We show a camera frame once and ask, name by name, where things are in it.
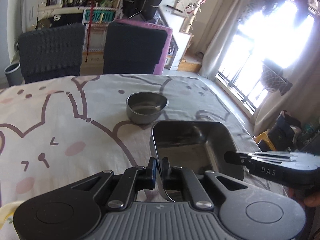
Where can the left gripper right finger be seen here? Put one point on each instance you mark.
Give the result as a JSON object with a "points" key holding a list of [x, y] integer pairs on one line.
{"points": [[181, 184]]}

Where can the person right hand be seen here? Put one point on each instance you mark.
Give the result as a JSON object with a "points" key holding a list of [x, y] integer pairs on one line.
{"points": [[312, 200]]}

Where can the dark chair right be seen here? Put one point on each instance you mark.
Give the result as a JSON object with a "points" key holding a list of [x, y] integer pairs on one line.
{"points": [[130, 49]]}

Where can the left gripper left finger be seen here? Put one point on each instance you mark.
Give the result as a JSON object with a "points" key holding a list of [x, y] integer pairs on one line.
{"points": [[130, 183]]}

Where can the beige curtain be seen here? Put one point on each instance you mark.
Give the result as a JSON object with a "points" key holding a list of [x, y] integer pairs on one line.
{"points": [[217, 35]]}

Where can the cartoon cat tablecloth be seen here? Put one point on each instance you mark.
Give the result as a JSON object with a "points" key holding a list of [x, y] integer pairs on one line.
{"points": [[61, 130]]}

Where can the dark chair left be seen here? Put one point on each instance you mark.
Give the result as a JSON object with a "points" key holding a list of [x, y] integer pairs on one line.
{"points": [[50, 53]]}

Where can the small square steel tray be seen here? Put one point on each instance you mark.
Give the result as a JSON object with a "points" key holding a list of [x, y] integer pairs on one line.
{"points": [[199, 146]]}

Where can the round stainless steel bowl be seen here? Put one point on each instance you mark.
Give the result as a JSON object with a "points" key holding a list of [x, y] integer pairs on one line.
{"points": [[143, 108]]}

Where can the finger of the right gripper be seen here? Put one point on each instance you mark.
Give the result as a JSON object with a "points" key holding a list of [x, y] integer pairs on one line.
{"points": [[237, 158]]}

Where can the dark backpack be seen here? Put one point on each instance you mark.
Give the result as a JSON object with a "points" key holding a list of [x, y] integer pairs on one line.
{"points": [[285, 131]]}

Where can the dark chair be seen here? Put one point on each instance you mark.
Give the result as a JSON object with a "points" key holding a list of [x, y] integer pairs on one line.
{"points": [[130, 49], [50, 53]]}

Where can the floral yellow-rim ceramic bowl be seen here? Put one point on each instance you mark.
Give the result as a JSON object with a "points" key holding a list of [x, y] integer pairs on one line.
{"points": [[8, 210]]}

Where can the yellow stool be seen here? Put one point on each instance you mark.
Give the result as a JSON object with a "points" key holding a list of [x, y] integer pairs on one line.
{"points": [[264, 142]]}

